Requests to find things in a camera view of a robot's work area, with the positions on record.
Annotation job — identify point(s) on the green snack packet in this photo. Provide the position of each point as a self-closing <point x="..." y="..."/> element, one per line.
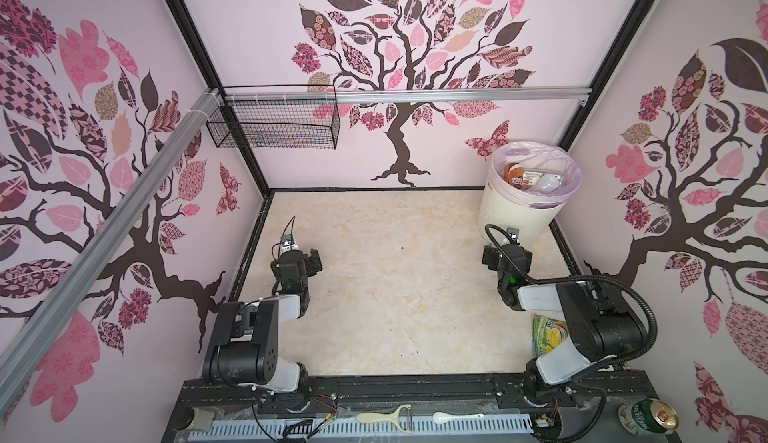
<point x="548" y="333"/>

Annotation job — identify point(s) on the aluminium frame bar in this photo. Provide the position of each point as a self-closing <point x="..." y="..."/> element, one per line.
<point x="580" y="94"/>
<point x="21" y="357"/>

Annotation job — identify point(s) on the white slotted cable duct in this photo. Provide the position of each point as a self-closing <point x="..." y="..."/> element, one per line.
<point x="349" y="428"/>

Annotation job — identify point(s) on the white red label bottle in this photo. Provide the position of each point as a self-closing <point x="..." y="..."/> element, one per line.
<point x="546" y="175"/>

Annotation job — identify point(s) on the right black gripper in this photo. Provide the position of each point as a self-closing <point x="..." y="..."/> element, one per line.
<point x="491" y="257"/>

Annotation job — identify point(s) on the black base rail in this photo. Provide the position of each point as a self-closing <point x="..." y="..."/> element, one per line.
<point x="500" y="390"/>

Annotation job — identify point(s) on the aluminium frame bar left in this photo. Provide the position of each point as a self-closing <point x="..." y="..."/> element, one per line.
<point x="21" y="357"/>

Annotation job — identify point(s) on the clear bottle red cap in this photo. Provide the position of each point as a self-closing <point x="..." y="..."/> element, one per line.
<point x="546" y="186"/>

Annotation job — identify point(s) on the cream vegetable peeler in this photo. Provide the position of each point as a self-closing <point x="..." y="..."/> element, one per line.
<point x="401" y="418"/>

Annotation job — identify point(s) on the white plastic spoon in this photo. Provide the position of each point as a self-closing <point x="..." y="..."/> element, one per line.
<point x="443" y="418"/>

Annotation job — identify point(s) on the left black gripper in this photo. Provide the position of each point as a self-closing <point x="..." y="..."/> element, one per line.
<point x="313" y="262"/>

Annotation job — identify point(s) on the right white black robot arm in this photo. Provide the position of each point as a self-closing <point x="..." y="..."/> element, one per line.
<point x="607" y="322"/>

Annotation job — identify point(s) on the black wire wall basket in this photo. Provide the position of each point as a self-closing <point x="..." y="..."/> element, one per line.
<point x="277" y="117"/>

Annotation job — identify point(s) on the green beverage can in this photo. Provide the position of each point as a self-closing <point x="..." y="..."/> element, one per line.
<point x="648" y="417"/>

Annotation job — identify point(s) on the cream trash bin purple liner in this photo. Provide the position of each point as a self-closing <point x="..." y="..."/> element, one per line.
<point x="529" y="212"/>

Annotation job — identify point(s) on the aluminium frame bar back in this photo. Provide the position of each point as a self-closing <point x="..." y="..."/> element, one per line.
<point x="580" y="94"/>

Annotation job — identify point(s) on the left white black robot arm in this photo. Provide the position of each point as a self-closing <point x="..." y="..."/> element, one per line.
<point x="243" y="348"/>

